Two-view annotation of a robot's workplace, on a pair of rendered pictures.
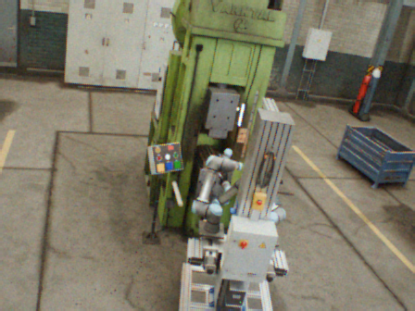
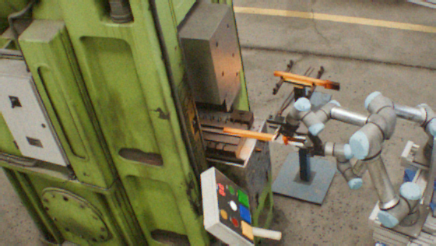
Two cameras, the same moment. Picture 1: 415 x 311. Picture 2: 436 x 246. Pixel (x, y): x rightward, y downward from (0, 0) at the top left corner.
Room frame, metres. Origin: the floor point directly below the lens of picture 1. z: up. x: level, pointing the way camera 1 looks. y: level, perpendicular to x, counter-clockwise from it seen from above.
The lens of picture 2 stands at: (2.56, 1.62, 3.32)
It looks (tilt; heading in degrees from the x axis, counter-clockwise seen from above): 44 degrees down; 316
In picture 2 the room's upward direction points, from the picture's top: 12 degrees counter-clockwise
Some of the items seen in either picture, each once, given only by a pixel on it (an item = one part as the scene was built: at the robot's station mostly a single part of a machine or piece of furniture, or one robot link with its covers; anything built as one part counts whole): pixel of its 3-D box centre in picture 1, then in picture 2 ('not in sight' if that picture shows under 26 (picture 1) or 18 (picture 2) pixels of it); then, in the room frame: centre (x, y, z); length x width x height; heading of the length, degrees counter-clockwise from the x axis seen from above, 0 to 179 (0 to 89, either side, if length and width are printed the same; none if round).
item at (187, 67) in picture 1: (182, 132); (153, 144); (4.41, 0.32, 1.15); 0.44 x 0.26 x 2.30; 17
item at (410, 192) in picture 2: (214, 213); (409, 197); (3.14, -0.15, 0.98); 0.13 x 0.12 x 0.14; 77
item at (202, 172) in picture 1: (207, 176); (215, 159); (4.38, -0.05, 0.69); 0.56 x 0.38 x 0.45; 17
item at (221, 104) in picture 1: (221, 105); (190, 45); (4.36, -0.04, 1.56); 0.42 x 0.39 x 0.40; 17
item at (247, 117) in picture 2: not in sight; (242, 118); (4.26, -0.21, 0.95); 0.12 x 0.08 x 0.06; 17
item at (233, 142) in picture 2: (207, 155); (206, 135); (4.35, 0.00, 0.96); 0.42 x 0.20 x 0.09; 17
